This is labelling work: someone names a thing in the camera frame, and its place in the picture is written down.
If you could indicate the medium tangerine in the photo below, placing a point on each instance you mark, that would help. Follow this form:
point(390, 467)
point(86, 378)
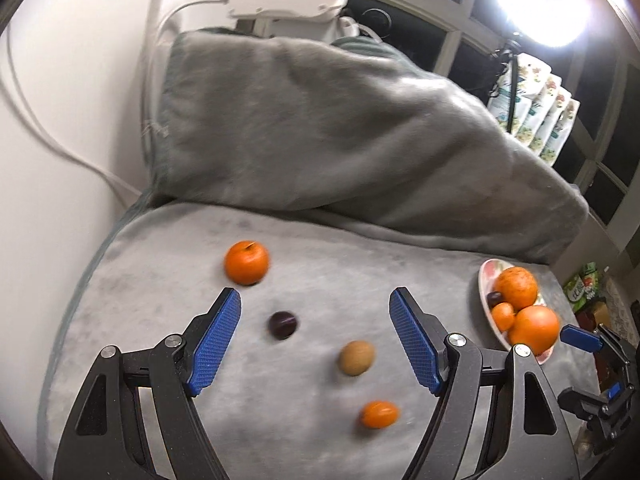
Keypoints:
point(502, 316)

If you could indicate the tangerine with stem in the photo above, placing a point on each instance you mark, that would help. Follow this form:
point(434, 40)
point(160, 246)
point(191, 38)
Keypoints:
point(246, 263)

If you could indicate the dark plum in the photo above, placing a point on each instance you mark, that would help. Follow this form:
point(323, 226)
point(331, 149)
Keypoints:
point(495, 298)
point(283, 325)

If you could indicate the floral white plate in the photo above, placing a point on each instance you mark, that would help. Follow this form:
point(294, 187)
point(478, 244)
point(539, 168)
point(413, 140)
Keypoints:
point(487, 280)

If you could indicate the white cabinet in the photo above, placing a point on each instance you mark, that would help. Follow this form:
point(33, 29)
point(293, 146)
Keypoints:
point(40, 235)

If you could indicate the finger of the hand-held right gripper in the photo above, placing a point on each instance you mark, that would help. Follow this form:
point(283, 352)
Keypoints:
point(580, 337)
point(616, 391)

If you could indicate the small tangerine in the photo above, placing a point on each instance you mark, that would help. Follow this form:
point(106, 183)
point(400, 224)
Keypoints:
point(380, 414)

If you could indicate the grey blanket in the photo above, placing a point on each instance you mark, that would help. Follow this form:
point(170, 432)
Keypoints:
point(325, 135)

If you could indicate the brown kiwi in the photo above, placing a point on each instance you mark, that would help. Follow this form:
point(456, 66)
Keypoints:
point(356, 358)

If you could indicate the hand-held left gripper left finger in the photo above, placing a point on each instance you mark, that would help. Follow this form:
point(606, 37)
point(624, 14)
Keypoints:
point(215, 342)

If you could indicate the floral refill pouch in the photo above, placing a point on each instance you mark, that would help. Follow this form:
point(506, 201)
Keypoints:
point(522, 85)
point(555, 122)
point(544, 105)
point(564, 137)

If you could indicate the bumpy orange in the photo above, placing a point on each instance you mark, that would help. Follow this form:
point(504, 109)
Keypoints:
point(517, 286)

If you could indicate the large smooth orange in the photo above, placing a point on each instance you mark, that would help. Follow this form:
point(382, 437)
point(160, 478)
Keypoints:
point(535, 330)

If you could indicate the black tripod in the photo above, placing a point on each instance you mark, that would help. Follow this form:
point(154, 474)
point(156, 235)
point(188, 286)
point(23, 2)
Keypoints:
point(511, 62)

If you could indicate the green packet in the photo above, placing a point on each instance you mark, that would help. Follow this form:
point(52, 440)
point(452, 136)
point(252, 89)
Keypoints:
point(582, 285)

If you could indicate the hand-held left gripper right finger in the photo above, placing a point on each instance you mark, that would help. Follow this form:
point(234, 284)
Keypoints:
point(415, 345)

